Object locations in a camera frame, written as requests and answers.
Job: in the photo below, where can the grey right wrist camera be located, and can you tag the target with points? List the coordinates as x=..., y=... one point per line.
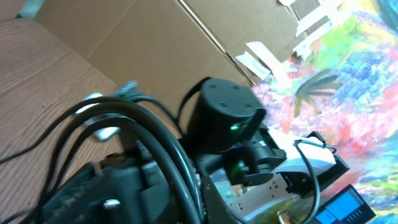
x=124, y=92

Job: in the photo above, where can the colourful painted cloth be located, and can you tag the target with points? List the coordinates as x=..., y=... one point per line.
x=341, y=81

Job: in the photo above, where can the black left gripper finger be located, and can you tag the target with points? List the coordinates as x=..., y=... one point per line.
x=217, y=212

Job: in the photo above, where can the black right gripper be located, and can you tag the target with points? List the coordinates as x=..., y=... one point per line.
x=118, y=195

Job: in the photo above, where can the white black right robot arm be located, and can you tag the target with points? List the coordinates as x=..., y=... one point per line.
x=116, y=162

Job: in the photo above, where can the brown cardboard panel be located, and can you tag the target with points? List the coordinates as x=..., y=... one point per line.
x=73, y=48

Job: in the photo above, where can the small display screen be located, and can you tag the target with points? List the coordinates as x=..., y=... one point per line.
x=346, y=207

